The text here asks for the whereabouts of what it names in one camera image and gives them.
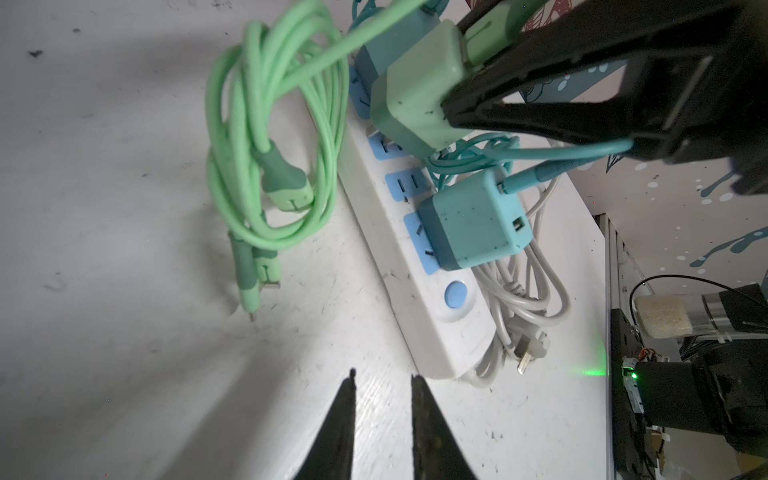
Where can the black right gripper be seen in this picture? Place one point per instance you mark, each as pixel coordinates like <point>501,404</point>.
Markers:
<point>697,80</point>

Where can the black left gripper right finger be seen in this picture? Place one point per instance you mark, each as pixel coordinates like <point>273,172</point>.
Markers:
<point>436,454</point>

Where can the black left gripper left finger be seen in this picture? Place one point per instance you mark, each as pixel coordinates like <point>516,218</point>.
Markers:
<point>332,452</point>

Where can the white power strip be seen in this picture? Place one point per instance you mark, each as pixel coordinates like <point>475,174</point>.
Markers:
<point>441,314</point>

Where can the teal charger round plug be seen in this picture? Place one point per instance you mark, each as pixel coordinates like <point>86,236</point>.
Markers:
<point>476,216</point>

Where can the green charger with cable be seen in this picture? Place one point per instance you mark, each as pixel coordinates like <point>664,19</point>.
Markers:
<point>276,112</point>

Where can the teal charger with cable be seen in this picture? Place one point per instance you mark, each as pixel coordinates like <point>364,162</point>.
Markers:
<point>376,55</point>

